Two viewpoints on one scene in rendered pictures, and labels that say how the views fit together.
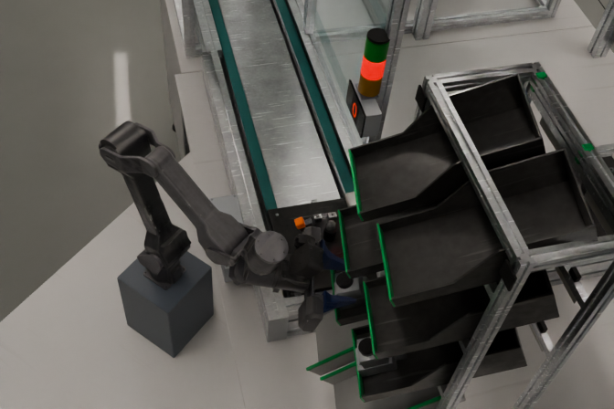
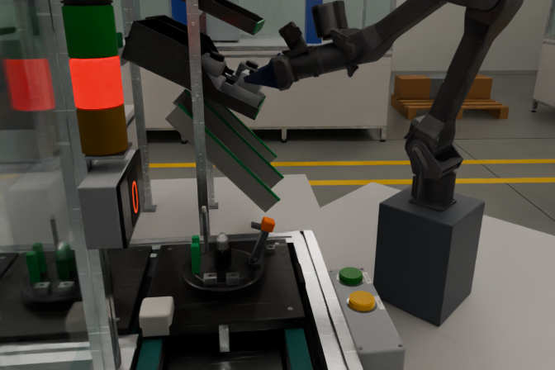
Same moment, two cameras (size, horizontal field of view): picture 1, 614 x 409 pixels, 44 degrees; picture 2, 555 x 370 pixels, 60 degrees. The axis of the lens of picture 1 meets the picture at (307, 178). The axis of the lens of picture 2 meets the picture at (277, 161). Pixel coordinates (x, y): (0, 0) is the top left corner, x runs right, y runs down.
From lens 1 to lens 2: 1.97 m
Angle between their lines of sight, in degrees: 110
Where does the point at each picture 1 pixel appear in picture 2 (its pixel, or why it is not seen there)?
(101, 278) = (533, 339)
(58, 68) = not seen: outside the picture
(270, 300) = (308, 241)
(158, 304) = not seen: hidden behind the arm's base
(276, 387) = not seen: hidden behind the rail
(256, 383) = (323, 249)
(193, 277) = (398, 197)
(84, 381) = (489, 260)
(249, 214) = (333, 320)
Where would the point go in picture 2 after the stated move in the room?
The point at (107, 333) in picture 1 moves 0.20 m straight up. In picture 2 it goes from (489, 289) to (505, 197)
